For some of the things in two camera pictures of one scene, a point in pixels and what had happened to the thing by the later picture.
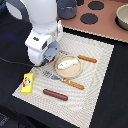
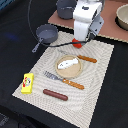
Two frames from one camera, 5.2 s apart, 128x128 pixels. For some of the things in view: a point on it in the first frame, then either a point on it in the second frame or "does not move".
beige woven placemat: [67, 85] does not move
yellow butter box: [27, 83] does not move
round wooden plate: [70, 71] does not move
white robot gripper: [43, 48] -> [87, 18]
